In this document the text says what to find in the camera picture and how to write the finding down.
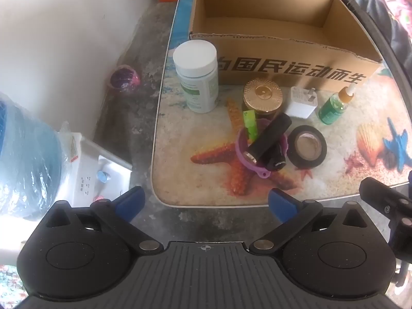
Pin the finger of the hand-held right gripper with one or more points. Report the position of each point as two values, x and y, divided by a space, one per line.
376 193

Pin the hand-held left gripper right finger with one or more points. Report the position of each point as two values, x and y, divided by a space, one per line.
283 204

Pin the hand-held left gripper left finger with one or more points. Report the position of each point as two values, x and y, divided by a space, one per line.
130 204

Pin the black cylinder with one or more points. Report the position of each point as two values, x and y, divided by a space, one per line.
276 161

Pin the black tape roll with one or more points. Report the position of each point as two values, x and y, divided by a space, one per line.
291 146

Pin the purple collapsible bowl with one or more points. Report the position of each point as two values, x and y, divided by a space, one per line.
240 149

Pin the green lighter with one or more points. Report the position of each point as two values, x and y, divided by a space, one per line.
250 125

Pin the green dropper bottle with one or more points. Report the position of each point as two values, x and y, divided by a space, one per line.
331 109

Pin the white charger plug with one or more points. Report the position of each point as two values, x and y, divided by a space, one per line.
301 106

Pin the jar with gold lid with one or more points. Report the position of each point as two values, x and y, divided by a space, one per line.
263 94

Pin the white pill bottle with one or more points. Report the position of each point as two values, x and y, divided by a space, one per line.
194 58

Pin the brown cardboard box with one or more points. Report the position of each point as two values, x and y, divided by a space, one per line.
257 6

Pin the white water dispenser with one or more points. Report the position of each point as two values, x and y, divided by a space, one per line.
87 154

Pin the blue water jug in plastic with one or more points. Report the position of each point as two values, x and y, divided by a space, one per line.
29 154

